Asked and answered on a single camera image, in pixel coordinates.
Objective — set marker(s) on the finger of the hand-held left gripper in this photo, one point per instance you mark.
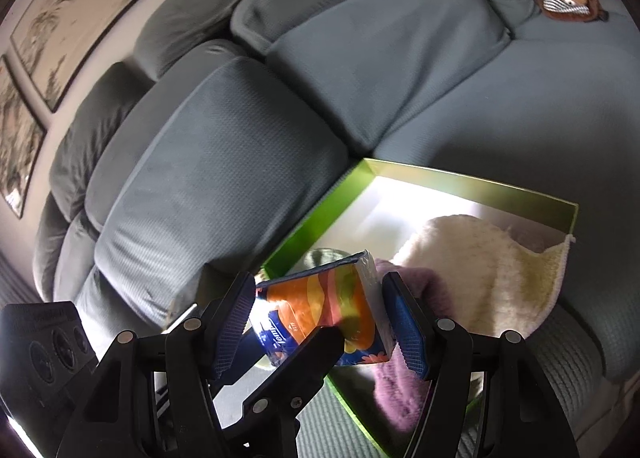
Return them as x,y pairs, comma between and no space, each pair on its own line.
300,368

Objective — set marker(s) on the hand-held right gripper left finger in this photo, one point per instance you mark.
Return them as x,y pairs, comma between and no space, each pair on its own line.
235,328

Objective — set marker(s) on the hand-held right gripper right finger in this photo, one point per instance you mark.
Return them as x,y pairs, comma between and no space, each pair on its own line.
407,333

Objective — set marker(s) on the purple knitted cloth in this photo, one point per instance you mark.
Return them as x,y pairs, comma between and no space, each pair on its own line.
395,398

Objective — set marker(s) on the blue orange tissue pack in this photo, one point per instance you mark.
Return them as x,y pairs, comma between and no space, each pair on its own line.
340,298

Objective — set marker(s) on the yellow knitted cloth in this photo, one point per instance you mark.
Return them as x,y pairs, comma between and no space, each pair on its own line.
475,278

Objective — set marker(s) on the green knitted cloth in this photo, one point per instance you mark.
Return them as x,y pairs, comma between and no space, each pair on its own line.
325,258

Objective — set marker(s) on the green box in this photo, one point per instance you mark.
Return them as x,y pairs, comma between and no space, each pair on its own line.
390,218

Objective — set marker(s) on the small framed landscape painting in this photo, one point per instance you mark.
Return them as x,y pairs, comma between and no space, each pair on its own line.
15,137

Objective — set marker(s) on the grey sofa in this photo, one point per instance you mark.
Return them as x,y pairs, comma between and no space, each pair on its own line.
350,62

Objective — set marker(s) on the large framed landscape painting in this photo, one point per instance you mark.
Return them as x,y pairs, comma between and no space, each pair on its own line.
75,12

